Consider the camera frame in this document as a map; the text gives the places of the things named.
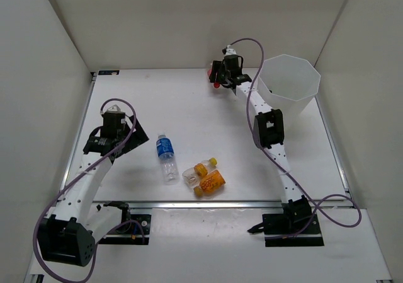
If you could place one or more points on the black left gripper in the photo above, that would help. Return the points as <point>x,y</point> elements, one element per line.
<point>139,138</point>

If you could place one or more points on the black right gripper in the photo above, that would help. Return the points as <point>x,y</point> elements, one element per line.
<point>215,77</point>

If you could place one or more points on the red label coke bottle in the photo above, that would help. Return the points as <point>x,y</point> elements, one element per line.
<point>212,74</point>

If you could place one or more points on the blue label water bottle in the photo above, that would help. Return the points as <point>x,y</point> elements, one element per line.
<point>167,159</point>

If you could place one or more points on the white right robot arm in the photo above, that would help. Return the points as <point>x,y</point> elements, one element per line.
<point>267,128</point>

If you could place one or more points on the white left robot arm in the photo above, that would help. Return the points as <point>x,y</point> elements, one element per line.
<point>70,233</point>

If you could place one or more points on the white octagonal bin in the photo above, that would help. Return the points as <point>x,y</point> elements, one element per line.
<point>288,83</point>

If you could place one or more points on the clear bottle yellow cap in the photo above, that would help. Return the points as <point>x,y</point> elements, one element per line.
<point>192,176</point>

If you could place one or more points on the small dark table sticker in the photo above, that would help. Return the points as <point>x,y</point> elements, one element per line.
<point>108,72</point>

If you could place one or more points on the orange label juice bottle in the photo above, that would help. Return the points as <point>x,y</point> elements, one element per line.
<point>209,184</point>

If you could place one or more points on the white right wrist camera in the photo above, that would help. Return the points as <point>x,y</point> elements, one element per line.
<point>228,50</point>

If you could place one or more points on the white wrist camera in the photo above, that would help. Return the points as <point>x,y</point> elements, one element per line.
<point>112,109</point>
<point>228,50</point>

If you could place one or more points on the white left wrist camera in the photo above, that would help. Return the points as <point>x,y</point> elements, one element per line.
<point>112,109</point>

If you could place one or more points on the aluminium table edge rail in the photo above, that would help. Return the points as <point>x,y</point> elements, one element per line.
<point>206,204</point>

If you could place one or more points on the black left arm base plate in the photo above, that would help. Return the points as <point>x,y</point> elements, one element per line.
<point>134,233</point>

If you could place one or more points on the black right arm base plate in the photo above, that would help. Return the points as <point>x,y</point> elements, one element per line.
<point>278,233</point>

